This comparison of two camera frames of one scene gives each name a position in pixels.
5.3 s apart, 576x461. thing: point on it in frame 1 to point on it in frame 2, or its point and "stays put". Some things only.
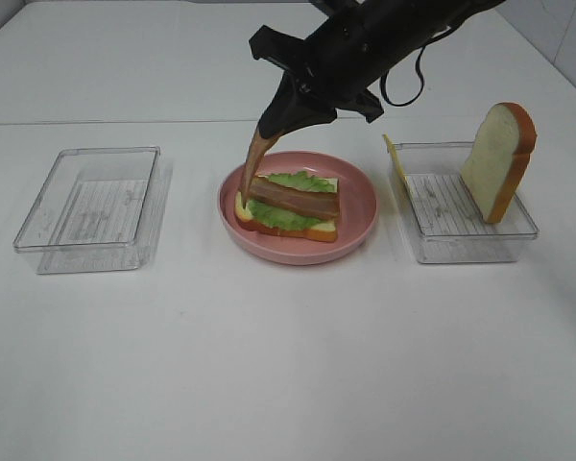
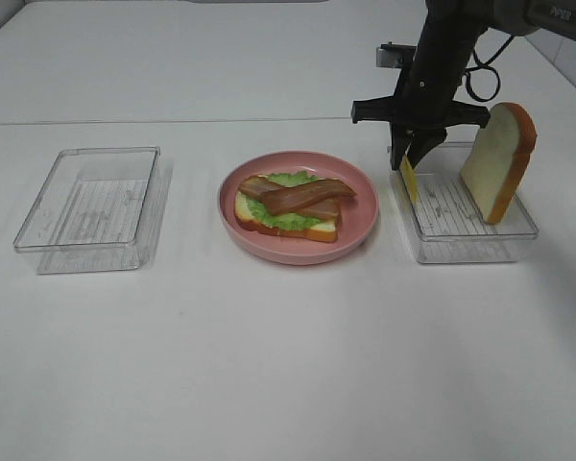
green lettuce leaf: (280, 218) stays put
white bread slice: (321, 231) stays put
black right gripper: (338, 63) to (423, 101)
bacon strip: (259, 145) to (290, 199)
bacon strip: (270, 192) stays put
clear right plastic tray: (444, 220) stays put
